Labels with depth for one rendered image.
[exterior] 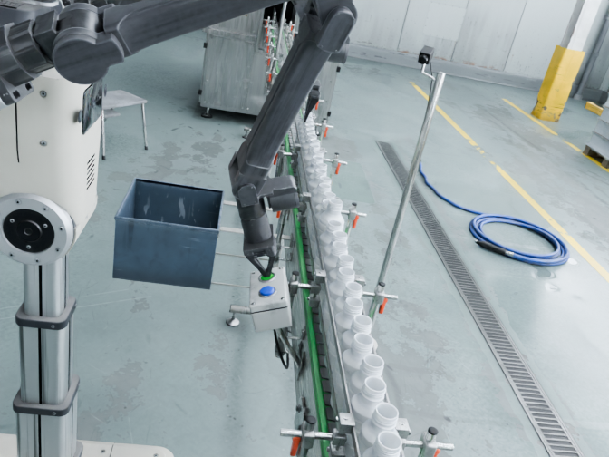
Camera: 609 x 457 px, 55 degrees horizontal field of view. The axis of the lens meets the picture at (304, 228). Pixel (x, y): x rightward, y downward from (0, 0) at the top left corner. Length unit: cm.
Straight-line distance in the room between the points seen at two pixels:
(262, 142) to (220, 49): 488
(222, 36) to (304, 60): 496
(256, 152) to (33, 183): 42
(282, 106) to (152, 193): 116
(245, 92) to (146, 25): 510
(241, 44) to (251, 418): 412
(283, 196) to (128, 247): 80
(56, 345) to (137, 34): 79
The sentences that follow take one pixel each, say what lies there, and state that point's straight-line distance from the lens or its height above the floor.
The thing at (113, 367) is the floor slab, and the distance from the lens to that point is 271.
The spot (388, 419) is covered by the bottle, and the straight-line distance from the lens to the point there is 94.
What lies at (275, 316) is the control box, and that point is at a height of 108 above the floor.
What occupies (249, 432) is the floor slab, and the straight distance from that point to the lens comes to 248.
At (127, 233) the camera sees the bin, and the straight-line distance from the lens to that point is 185.
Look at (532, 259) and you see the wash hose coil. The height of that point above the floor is 5.
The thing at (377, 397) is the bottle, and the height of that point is 115.
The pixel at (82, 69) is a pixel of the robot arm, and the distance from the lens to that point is 93.
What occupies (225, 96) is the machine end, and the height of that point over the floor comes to 26.
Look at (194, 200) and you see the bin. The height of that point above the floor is 90.
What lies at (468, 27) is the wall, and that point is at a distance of 1210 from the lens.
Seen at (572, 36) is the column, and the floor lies 127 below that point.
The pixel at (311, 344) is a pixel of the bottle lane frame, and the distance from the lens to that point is 131.
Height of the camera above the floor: 178
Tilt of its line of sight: 26 degrees down
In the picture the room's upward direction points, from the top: 12 degrees clockwise
